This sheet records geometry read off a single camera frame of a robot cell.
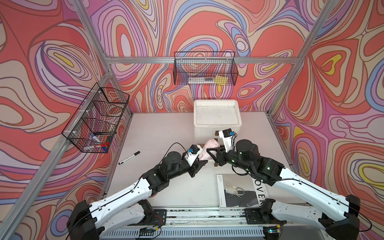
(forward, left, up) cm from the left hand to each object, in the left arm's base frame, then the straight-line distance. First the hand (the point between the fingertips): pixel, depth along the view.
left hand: (205, 159), depth 69 cm
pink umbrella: (+2, -2, +9) cm, 10 cm away
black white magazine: (-8, -19, -19) cm, 29 cm away
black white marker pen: (+15, +44, -22) cm, 51 cm away
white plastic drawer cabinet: (+28, -4, +1) cm, 28 cm away
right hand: (+1, -2, +3) cm, 4 cm away
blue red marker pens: (+2, +45, +7) cm, 46 cm away
